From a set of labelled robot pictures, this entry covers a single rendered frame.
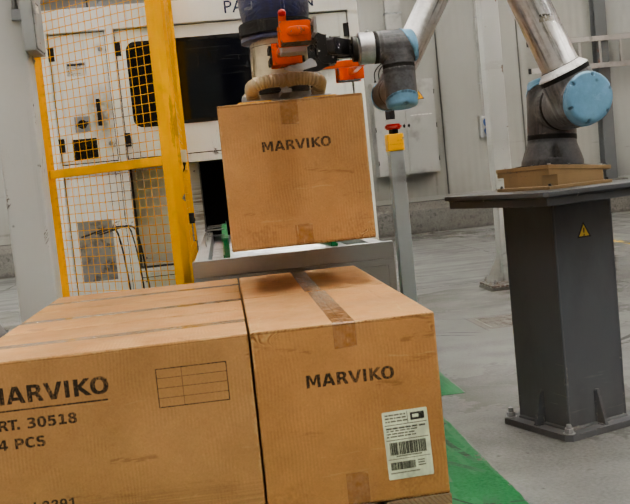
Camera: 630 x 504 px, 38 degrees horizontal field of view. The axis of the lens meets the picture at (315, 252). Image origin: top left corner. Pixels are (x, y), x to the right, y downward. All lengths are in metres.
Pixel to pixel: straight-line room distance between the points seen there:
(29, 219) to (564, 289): 2.18
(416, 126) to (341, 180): 9.51
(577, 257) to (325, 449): 1.19
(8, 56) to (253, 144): 1.68
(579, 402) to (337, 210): 0.97
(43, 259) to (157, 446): 2.05
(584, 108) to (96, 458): 1.63
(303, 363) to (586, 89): 1.24
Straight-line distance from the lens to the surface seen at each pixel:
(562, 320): 2.87
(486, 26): 6.33
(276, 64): 2.59
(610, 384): 3.03
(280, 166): 2.55
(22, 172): 3.96
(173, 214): 3.94
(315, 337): 1.96
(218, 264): 3.18
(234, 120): 2.55
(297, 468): 2.03
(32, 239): 3.96
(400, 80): 2.62
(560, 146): 2.91
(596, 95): 2.77
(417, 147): 12.04
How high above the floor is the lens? 0.85
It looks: 5 degrees down
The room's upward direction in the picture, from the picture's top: 6 degrees counter-clockwise
